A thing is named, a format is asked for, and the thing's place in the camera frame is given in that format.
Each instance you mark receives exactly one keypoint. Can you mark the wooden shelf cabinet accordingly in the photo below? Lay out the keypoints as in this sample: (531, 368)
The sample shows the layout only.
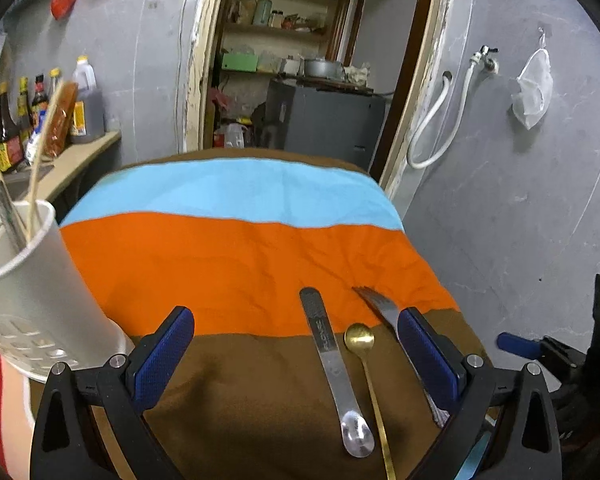
(275, 30)

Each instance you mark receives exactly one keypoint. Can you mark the wall tap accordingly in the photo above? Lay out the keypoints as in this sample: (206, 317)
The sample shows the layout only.
(487, 62)

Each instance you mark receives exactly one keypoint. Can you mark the green canister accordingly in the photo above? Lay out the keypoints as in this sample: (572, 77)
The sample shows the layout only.
(262, 12)

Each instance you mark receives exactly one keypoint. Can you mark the steel fork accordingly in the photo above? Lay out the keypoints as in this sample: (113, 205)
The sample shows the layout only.
(380, 305)

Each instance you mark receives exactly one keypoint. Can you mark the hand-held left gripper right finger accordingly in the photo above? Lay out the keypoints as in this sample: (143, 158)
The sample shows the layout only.
(425, 355)

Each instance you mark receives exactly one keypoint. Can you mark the red-capped sauce bottle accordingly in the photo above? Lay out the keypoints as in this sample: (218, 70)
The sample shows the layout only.
(39, 97)

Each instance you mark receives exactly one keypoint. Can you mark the metal pot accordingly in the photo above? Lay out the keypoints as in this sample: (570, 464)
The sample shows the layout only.
(322, 66)

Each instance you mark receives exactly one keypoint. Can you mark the gold spoon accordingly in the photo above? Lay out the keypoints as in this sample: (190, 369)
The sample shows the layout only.
(359, 338)

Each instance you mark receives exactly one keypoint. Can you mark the white plastic jug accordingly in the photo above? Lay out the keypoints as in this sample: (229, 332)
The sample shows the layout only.
(235, 136)

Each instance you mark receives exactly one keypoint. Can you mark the striped blue orange brown blanket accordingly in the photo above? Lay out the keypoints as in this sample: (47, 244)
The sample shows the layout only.
(230, 260)

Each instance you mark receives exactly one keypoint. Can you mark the grey cabinet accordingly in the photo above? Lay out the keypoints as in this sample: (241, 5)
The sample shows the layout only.
(325, 120)

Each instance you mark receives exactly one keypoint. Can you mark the orange seasoning packet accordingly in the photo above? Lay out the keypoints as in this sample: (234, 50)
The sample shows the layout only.
(60, 125)

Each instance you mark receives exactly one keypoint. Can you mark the blue and white packet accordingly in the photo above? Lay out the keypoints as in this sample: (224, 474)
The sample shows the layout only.
(35, 137)

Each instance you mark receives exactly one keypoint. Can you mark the large oil jug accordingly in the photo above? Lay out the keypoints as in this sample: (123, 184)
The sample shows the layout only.
(89, 105)

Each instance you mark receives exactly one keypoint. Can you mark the door frame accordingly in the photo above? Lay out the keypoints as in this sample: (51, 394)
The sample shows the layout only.
(430, 85)

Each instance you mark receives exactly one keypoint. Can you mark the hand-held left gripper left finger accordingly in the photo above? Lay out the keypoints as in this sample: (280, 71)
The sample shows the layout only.
(162, 355)

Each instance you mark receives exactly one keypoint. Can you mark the soy sauce bottle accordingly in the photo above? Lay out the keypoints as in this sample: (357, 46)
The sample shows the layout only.
(6, 137)

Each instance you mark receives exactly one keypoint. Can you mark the small yellow-capped bottle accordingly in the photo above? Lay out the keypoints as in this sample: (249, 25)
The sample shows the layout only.
(55, 78)

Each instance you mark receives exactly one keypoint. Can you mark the red and peach cloth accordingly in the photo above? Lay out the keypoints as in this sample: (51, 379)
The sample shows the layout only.
(10, 410)

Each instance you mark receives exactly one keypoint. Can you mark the yellow-capped sauce bottle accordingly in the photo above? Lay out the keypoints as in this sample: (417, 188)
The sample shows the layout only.
(24, 105)

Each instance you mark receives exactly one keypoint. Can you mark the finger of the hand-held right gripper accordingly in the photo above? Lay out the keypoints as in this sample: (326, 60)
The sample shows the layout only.
(515, 344)

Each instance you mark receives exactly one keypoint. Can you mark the large steel spoon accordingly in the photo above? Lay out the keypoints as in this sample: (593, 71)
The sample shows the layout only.
(7, 215)

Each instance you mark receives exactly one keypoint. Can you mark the white plastic bag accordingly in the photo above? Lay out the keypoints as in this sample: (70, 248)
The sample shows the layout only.
(532, 90)

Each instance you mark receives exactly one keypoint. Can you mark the white plastic utensil holder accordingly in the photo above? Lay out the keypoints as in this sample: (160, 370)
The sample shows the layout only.
(40, 300)

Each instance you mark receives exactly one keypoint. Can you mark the green box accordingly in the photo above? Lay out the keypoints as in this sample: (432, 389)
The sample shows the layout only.
(239, 62)

